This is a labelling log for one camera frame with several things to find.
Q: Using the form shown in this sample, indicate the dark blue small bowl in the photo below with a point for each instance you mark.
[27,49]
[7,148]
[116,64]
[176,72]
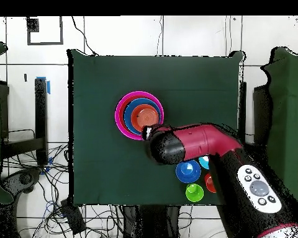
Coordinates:
[188,171]

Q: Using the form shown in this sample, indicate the orange small bowl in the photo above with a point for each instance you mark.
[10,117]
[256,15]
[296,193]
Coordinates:
[145,116]

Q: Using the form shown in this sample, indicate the black floor stand base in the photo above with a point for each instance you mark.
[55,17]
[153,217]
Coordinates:
[24,178]

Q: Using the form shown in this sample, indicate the pink large bowl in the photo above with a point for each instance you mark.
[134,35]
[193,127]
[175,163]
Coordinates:
[117,116]

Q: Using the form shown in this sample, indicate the orange plastic cup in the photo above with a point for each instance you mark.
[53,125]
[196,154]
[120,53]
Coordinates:
[209,183]

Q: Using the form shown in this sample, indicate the black power strip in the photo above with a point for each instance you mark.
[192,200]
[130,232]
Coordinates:
[73,218]

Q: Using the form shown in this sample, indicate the dark green tablecloth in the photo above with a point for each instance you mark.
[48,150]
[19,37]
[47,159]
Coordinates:
[101,86]

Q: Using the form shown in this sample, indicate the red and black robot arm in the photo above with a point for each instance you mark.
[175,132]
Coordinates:
[213,141]

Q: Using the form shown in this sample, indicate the blue medium bowl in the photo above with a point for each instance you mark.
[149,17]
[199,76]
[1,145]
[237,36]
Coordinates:
[127,119]

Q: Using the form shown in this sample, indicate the green plastic cup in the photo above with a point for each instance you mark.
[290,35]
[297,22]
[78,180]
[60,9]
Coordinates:
[194,193]

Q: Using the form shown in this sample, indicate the black post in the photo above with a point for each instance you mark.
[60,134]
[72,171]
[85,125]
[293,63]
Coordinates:
[242,111]

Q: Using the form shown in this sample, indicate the black square floor frame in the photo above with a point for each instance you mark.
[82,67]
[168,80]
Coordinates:
[32,24]

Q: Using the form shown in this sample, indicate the black frame with blue tape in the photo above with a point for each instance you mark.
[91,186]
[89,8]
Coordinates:
[41,111]

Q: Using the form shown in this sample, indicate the light blue small bowl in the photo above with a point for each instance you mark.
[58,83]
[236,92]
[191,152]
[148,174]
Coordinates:
[204,161]

